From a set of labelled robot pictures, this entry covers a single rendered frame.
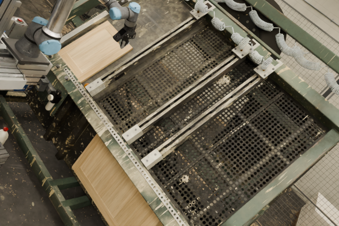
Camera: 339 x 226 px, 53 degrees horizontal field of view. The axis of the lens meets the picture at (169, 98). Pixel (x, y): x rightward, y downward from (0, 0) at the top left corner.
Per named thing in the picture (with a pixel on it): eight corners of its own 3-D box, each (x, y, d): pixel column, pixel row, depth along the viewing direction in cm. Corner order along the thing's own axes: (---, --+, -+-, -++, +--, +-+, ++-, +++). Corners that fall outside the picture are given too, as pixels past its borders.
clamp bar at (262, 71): (140, 161, 225) (134, 148, 204) (270, 63, 252) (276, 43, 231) (149, 172, 221) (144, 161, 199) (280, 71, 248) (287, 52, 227)
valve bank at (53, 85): (8, 72, 266) (22, 48, 259) (24, 74, 278) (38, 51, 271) (36, 116, 245) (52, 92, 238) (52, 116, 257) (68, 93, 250)
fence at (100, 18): (52, 46, 277) (51, 43, 274) (147, -11, 299) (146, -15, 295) (55, 50, 275) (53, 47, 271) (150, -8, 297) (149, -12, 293)
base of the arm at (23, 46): (23, 56, 202) (31, 43, 199) (10, 41, 206) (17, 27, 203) (43, 59, 215) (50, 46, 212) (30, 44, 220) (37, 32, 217)
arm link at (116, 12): (105, 13, 218) (120, 11, 224) (113, 22, 212) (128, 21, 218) (107, 2, 212) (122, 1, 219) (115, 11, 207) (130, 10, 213)
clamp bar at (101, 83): (86, 90, 255) (75, 72, 234) (207, 9, 282) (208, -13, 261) (93, 99, 250) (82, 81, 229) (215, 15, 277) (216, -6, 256)
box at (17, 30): (-2, 33, 266) (8, 14, 261) (12, 36, 276) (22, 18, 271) (4, 42, 261) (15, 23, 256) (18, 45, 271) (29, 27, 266)
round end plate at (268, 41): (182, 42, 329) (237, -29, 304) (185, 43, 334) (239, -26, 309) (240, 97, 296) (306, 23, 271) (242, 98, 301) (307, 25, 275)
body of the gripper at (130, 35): (134, 39, 237) (138, 25, 229) (125, 43, 232) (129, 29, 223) (127, 33, 240) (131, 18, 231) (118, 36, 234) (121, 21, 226)
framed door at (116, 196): (73, 166, 279) (71, 167, 277) (110, 118, 262) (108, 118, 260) (135, 263, 241) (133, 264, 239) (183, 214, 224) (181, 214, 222)
